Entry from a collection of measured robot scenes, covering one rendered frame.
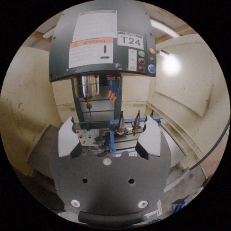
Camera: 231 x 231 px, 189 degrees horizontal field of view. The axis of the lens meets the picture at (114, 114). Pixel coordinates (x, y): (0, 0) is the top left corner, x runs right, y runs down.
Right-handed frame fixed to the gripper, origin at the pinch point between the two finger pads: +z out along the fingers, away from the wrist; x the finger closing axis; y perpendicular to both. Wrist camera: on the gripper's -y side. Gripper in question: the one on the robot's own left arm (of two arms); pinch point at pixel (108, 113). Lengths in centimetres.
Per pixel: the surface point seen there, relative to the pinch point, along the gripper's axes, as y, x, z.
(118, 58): -13.5, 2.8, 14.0
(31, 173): 71, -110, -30
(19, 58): -65, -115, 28
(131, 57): -14.4, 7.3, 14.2
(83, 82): -5.0, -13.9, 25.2
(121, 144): 55, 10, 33
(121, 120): 17.2, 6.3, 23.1
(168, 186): 65, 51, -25
